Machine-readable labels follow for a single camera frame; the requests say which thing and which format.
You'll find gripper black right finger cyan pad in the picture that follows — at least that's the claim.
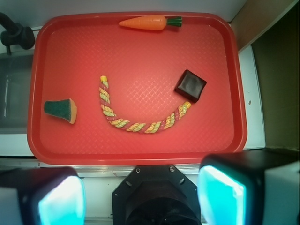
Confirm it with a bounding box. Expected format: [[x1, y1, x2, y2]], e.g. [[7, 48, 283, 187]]
[[197, 150, 300, 225]]

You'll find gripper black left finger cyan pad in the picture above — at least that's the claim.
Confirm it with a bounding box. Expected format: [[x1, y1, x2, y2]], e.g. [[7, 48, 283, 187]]
[[0, 167, 86, 225]]

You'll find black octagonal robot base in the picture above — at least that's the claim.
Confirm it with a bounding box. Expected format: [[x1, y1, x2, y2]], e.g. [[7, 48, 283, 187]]
[[112, 165, 202, 225]]

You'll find green and orange sponge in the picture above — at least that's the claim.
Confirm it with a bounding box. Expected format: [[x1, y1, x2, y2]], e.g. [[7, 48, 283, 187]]
[[44, 98, 77, 124]]

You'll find red plastic tray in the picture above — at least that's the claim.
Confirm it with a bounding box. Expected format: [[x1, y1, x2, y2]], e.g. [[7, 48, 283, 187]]
[[27, 13, 247, 165]]

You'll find dark brown square block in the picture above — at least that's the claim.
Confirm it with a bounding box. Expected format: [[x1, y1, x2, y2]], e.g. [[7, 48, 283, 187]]
[[174, 69, 207, 103]]

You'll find grey metal sink basin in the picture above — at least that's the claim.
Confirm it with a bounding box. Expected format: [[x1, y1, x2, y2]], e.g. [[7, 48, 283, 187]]
[[0, 50, 34, 135]]

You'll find orange toy carrot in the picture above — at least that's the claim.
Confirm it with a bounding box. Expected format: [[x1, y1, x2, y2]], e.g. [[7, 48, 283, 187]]
[[119, 15, 182, 30]]

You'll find multicolour twisted rope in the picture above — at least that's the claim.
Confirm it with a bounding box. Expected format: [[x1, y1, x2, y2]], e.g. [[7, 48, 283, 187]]
[[98, 75, 192, 135]]

